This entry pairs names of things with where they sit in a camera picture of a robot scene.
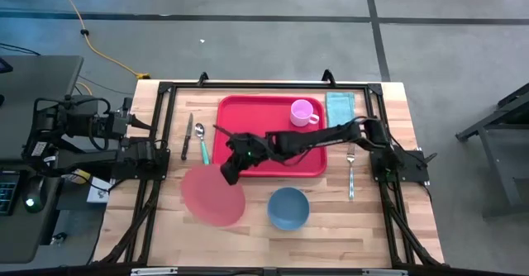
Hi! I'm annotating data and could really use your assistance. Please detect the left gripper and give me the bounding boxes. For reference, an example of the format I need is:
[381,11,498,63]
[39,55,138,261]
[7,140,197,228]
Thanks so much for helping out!
[95,110,153,140]

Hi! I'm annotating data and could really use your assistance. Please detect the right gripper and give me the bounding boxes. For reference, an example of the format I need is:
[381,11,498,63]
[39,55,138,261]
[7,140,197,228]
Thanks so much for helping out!
[222,131,276,185]

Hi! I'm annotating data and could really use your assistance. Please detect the pink plastic plate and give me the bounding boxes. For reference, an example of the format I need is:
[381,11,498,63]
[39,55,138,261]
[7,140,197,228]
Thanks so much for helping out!
[180,163,247,228]

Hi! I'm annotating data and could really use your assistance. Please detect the teal handled spoon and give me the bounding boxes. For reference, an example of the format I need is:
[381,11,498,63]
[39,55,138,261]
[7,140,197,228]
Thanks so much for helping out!
[194,122,211,166]

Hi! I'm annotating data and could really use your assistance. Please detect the black handled knife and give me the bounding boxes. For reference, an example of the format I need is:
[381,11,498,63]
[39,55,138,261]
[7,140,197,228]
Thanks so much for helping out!
[180,112,194,162]

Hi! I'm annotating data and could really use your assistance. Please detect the red plastic tray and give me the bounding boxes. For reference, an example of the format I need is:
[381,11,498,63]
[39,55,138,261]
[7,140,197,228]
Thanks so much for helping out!
[212,94,329,178]

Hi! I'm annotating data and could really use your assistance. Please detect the blue plastic bowl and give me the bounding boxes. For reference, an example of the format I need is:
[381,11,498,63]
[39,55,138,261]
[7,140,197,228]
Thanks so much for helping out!
[267,187,311,231]

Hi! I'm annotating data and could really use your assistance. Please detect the pink plastic mug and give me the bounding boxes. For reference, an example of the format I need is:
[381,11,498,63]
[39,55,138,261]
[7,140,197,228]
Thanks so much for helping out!
[289,98,321,128]

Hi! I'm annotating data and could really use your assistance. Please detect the silver fork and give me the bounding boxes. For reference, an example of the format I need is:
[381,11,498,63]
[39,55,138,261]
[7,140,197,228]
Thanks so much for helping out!
[346,143,357,201]

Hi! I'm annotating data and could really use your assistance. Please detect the teal cloth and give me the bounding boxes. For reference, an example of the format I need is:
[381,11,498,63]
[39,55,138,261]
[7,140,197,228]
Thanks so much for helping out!
[325,92,356,129]

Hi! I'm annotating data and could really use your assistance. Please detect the white printed card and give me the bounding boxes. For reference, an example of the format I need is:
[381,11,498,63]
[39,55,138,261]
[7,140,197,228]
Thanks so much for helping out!
[86,176,113,205]

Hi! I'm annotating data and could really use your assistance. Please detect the yellow white container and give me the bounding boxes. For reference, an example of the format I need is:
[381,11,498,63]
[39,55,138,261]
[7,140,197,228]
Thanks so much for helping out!
[61,168,91,185]

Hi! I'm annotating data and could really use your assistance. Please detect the black overhead light bar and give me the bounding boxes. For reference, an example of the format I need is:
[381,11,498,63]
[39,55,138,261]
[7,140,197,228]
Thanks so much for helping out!
[0,264,529,276]

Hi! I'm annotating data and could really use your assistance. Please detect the grey desk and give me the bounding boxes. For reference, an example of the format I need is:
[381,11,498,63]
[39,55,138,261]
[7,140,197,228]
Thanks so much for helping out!
[0,55,84,264]

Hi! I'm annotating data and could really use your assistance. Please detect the black computer mouse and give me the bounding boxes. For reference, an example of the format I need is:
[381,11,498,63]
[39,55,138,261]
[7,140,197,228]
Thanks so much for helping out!
[22,175,47,214]

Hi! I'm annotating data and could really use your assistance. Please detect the small black caster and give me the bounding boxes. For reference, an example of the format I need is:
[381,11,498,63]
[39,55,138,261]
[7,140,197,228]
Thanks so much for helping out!
[49,231,69,246]

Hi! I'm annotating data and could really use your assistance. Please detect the black keyboard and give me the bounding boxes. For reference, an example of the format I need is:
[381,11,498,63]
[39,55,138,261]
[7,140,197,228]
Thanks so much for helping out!
[0,171,21,217]

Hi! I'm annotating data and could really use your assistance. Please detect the black metal cart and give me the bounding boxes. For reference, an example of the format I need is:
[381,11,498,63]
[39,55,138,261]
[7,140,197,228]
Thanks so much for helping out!
[454,81,529,219]

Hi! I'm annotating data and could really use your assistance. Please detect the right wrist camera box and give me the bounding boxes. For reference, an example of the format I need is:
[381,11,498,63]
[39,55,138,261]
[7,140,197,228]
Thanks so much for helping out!
[239,141,262,162]

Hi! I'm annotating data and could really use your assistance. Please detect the yellow power cable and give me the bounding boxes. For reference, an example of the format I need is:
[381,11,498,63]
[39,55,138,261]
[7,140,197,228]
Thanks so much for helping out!
[51,0,152,81]

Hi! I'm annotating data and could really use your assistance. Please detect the black metal table frame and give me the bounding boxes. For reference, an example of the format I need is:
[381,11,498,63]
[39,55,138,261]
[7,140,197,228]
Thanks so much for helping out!
[88,69,447,269]

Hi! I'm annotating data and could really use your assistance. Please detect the thin black floor cable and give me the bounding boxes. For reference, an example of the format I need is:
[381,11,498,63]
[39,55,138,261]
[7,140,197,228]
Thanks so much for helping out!
[0,42,42,58]

